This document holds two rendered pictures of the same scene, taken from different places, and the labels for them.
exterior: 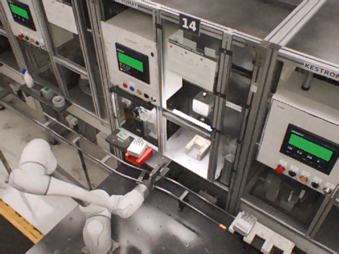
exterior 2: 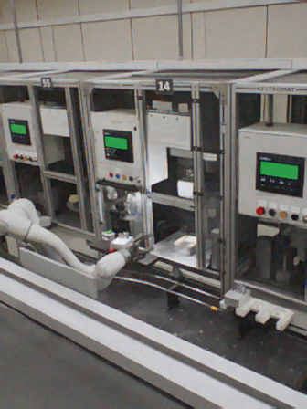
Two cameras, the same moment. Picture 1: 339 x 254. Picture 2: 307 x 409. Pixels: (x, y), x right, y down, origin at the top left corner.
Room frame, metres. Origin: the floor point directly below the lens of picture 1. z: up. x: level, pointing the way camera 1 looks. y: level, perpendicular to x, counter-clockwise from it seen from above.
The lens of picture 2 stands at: (-1.08, -0.18, 2.27)
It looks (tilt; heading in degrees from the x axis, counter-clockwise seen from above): 21 degrees down; 4
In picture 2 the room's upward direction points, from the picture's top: 3 degrees counter-clockwise
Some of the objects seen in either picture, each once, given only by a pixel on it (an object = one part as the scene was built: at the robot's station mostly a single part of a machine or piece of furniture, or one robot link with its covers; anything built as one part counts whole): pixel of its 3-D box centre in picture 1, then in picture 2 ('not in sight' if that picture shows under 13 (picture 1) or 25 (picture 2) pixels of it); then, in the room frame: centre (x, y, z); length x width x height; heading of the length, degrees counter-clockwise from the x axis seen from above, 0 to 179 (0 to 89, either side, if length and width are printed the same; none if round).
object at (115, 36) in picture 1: (142, 57); (128, 145); (1.84, 0.19, 1.60); 0.42 x 0.29 x 0.46; 54
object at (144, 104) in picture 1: (131, 96); (117, 184); (1.73, 0.27, 1.37); 0.36 x 0.04 x 0.04; 54
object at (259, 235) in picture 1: (259, 239); (256, 313); (1.00, -0.54, 0.84); 0.36 x 0.14 x 0.10; 54
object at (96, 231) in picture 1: (96, 234); not in sight; (1.03, 0.47, 0.85); 0.18 x 0.16 x 0.22; 6
